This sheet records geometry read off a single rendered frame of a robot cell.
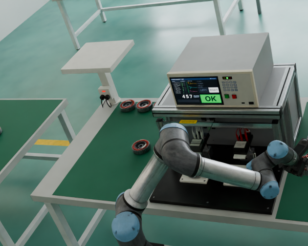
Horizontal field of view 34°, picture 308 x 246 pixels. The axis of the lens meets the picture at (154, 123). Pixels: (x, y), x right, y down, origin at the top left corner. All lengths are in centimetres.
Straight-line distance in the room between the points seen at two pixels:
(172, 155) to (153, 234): 169
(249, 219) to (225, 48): 87
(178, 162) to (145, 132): 127
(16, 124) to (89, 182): 107
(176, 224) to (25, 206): 136
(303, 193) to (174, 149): 83
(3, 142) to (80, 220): 83
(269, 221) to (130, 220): 67
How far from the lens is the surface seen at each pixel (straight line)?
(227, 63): 246
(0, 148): 362
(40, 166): 463
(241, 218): 243
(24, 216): 418
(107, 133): 327
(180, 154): 190
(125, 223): 212
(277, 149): 209
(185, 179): 266
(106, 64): 307
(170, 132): 199
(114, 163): 299
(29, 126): 371
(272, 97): 251
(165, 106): 264
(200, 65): 251
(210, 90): 247
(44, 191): 303
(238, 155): 256
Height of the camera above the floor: 250
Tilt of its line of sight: 33 degrees down
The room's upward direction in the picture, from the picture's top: 18 degrees counter-clockwise
